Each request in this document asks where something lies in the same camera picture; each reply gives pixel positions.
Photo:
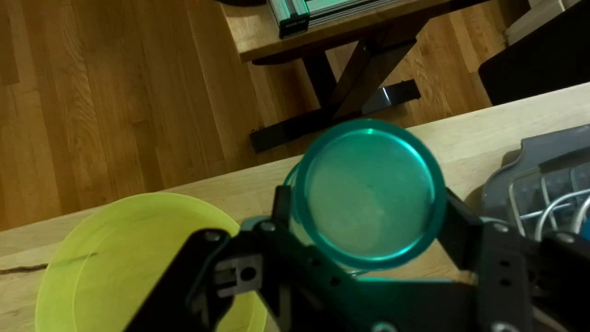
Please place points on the black bulky case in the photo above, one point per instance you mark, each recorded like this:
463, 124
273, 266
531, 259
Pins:
540, 62

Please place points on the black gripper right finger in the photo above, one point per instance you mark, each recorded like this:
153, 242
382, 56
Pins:
509, 270

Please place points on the dark wooden table base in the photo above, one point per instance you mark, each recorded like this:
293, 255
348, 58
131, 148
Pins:
343, 67

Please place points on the grey dish drying rack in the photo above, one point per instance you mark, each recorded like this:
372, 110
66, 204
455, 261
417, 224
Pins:
540, 178

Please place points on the translucent green plastic cup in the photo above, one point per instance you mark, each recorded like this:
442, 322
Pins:
369, 194

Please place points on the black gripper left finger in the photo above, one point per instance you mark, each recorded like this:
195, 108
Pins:
306, 283

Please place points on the yellow-green plastic bowl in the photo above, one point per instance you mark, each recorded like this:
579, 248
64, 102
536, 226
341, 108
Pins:
111, 265

